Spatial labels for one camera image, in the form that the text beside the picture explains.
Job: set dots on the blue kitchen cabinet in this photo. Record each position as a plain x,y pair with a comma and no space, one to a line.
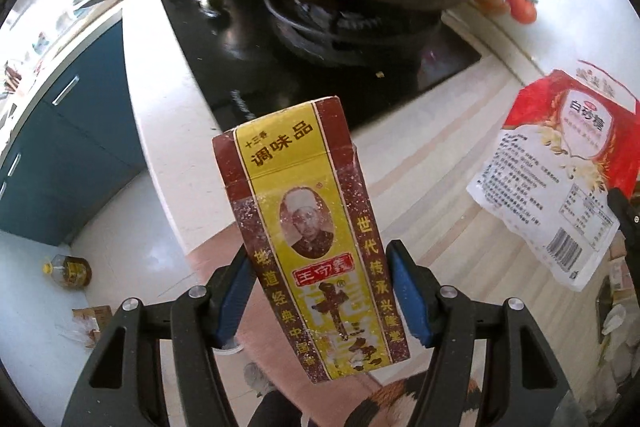
75,147

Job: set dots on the person's dark trousers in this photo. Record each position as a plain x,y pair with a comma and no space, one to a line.
275,409

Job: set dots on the red yellow spice box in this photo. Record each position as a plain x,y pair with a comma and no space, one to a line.
300,207

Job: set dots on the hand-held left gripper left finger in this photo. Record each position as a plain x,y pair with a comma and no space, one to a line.
235,302

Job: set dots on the yellow cooking oil bottle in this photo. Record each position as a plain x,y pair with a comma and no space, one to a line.
67,272

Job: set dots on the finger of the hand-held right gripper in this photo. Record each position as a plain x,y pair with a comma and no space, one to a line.
627,212

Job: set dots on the grey fluffy slipper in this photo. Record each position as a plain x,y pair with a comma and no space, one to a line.
257,377

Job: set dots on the small cardboard box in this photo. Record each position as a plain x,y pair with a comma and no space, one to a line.
95,319

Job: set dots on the red white sugar bag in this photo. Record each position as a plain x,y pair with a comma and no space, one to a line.
550,167

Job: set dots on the red tomato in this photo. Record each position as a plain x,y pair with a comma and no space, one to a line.
522,7

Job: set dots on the black gas stove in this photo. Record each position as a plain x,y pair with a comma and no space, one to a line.
310,57

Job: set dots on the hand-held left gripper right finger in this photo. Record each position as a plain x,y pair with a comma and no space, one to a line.
410,297

